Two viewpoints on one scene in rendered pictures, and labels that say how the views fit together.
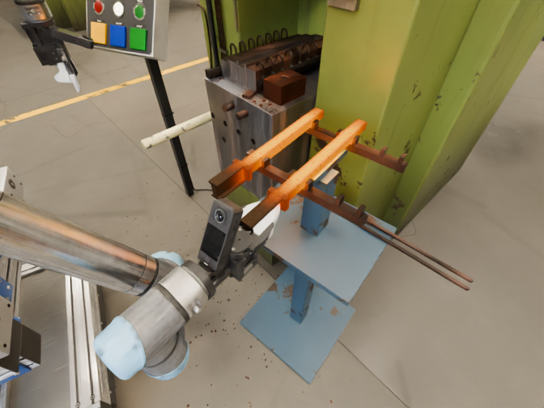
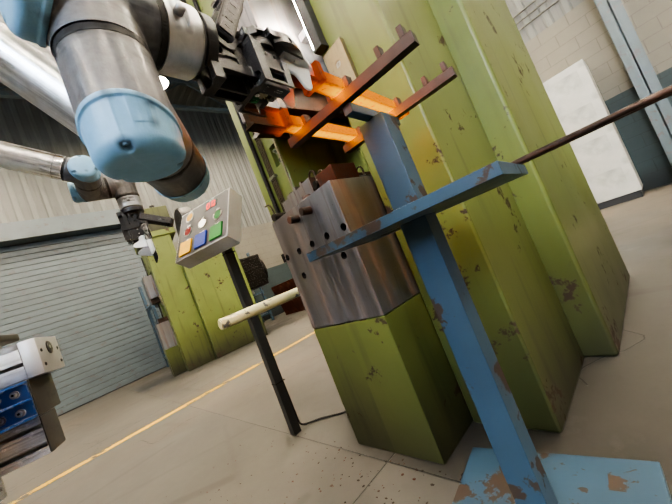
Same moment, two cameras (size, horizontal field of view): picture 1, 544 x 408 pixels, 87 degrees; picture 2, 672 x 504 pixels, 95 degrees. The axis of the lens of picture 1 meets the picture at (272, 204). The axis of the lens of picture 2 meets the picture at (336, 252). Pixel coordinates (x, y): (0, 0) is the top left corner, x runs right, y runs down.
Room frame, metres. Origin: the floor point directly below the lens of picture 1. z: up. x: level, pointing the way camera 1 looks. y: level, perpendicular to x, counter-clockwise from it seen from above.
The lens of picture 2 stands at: (-0.12, 0.06, 0.65)
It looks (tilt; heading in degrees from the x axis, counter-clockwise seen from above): 3 degrees up; 0
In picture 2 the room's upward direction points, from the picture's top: 22 degrees counter-clockwise
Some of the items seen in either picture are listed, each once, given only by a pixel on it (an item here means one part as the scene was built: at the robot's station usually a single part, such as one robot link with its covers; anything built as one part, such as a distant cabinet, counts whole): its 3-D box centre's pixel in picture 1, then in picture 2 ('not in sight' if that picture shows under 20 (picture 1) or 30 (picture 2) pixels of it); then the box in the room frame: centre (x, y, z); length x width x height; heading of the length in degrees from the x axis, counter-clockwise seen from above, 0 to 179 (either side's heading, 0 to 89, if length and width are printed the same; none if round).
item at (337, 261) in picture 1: (313, 227); (415, 214); (0.54, -0.13, 0.70); 0.40 x 0.30 x 0.02; 51
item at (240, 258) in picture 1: (222, 259); (238, 66); (0.27, 0.09, 0.95); 0.12 x 0.08 x 0.09; 141
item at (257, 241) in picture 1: (254, 236); (276, 51); (0.30, 0.03, 0.97); 0.09 x 0.05 x 0.02; 138
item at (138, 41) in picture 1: (138, 39); (216, 231); (1.23, 0.52, 1.01); 0.07 x 0.05 x 0.07; 68
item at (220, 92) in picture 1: (288, 122); (369, 245); (1.15, -0.07, 0.69); 0.56 x 0.38 x 0.45; 133
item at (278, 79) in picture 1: (284, 87); (338, 177); (0.95, -0.04, 0.95); 0.12 x 0.09 x 0.07; 133
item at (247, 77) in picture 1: (279, 57); (335, 192); (1.18, -0.03, 0.96); 0.42 x 0.20 x 0.09; 133
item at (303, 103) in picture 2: not in sight; (304, 115); (1.18, -0.03, 1.32); 0.42 x 0.20 x 0.10; 133
